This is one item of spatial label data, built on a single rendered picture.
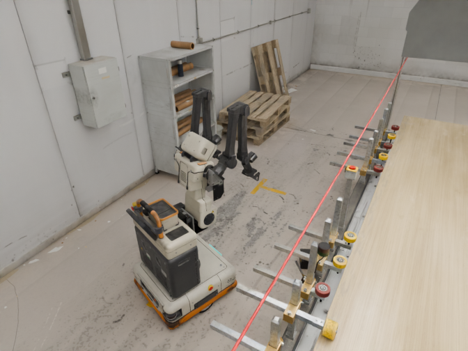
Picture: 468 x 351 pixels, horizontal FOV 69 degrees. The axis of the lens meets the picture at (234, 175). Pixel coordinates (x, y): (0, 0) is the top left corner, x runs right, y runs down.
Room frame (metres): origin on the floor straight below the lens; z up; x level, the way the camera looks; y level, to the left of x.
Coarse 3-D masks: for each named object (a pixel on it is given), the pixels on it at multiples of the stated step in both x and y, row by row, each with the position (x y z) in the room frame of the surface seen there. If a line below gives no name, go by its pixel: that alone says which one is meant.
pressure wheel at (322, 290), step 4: (316, 284) 1.28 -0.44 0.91; (320, 284) 1.28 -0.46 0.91; (324, 284) 1.28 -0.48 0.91; (316, 288) 1.25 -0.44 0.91; (320, 288) 1.25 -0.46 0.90; (324, 288) 1.25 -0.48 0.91; (328, 288) 1.25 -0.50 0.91; (316, 292) 1.24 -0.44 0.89; (320, 292) 1.22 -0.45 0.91; (324, 292) 1.22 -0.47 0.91; (328, 292) 1.22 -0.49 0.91; (320, 296) 1.22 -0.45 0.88; (324, 296) 1.22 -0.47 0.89; (328, 296) 1.23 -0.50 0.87; (320, 300) 1.25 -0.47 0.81
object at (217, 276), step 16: (208, 256) 2.13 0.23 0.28; (144, 272) 1.96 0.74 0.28; (208, 272) 1.96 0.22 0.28; (224, 272) 1.96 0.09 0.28; (160, 288) 1.80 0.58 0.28; (192, 288) 1.80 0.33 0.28; (208, 288) 1.82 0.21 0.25; (224, 288) 1.92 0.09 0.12; (176, 304) 1.66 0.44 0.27; (192, 304) 1.72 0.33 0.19; (208, 304) 1.80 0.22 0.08; (176, 320) 1.63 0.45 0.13
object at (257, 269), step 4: (256, 268) 1.44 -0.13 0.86; (260, 268) 1.44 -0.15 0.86; (264, 268) 1.44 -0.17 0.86; (256, 272) 1.44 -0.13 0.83; (260, 272) 1.42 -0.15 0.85; (264, 272) 1.41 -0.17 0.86; (268, 272) 1.41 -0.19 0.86; (272, 272) 1.41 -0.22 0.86; (268, 276) 1.40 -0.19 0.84; (272, 276) 1.39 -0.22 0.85; (280, 276) 1.38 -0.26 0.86; (284, 276) 1.38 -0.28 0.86; (276, 280) 1.37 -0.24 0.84; (280, 280) 1.36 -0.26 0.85; (284, 280) 1.35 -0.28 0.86; (288, 280) 1.35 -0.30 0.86; (292, 280) 1.35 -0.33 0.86; (288, 284) 1.34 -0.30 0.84; (312, 288) 1.29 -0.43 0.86; (312, 292) 1.27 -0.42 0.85; (316, 296) 1.25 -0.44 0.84
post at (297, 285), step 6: (294, 282) 1.11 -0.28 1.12; (300, 282) 1.11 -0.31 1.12; (294, 288) 1.10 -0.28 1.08; (300, 288) 1.11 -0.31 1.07; (294, 294) 1.10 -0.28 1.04; (300, 294) 1.12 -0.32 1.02; (294, 300) 1.10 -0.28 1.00; (288, 324) 1.11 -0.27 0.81; (294, 324) 1.09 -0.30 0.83; (288, 330) 1.11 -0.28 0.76; (294, 330) 1.10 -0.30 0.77
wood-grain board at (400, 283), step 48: (432, 144) 2.97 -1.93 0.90; (384, 192) 2.16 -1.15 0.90; (432, 192) 2.15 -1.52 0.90; (384, 240) 1.63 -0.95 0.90; (432, 240) 1.62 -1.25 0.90; (384, 288) 1.25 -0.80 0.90; (432, 288) 1.24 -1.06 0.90; (336, 336) 0.97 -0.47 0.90; (384, 336) 0.97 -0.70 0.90; (432, 336) 0.97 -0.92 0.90
